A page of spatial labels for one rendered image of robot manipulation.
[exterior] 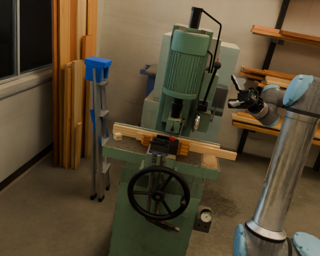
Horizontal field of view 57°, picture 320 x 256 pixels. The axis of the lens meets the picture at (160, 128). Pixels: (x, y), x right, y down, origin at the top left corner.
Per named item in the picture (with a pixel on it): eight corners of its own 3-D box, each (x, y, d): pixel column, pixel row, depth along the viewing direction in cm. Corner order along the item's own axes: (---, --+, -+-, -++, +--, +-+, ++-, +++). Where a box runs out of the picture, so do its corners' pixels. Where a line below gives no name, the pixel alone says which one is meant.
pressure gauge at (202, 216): (197, 223, 151) (201, 211, 148) (197, 219, 155) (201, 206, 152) (210, 226, 151) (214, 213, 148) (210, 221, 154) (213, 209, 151)
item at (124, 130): (112, 132, 165) (113, 124, 163) (113, 131, 167) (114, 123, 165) (218, 155, 162) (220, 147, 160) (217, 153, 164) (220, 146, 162)
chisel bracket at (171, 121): (164, 133, 155) (167, 119, 152) (167, 124, 168) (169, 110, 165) (178, 136, 155) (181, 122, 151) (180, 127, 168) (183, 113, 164)
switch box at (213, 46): (204, 66, 171) (211, 38, 165) (204, 63, 181) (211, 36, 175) (215, 68, 171) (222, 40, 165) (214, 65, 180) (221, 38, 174)
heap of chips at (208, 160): (201, 165, 148) (202, 160, 147) (200, 154, 159) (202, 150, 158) (218, 169, 148) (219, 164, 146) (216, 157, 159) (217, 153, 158)
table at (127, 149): (95, 164, 142) (96, 154, 140) (112, 139, 171) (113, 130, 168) (219, 191, 140) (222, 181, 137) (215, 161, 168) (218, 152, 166)
